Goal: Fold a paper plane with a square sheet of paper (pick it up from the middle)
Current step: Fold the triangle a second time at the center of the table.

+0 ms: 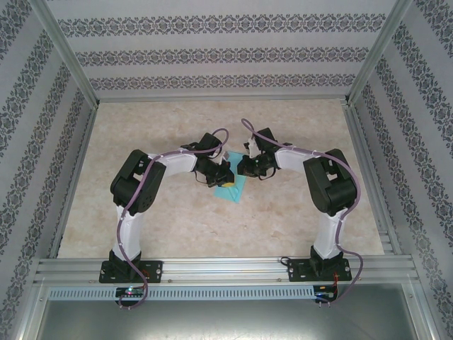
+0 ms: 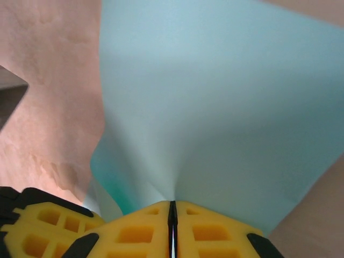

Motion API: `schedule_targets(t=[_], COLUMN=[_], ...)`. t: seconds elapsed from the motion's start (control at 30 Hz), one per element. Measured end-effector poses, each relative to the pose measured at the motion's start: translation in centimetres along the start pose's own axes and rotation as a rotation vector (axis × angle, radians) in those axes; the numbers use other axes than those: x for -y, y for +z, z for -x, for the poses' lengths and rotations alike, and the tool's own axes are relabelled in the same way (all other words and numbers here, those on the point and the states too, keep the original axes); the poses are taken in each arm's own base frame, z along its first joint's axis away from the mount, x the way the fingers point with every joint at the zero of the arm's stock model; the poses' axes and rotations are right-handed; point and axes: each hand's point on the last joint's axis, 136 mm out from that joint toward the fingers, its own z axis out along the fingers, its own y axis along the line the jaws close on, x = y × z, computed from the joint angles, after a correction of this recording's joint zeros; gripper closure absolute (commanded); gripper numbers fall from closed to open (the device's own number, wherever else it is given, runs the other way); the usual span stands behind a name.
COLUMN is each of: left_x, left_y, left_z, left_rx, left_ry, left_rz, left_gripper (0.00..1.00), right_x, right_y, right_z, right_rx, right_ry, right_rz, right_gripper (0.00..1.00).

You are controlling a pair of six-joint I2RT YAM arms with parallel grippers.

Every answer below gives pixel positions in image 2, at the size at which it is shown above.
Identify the teal cloth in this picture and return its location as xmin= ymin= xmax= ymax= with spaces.
xmin=83 ymin=0 xmax=344 ymax=237

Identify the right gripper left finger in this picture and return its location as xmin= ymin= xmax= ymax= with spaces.
xmin=60 ymin=200 xmax=171 ymax=258

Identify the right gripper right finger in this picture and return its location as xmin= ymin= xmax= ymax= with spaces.
xmin=173 ymin=200 xmax=285 ymax=258

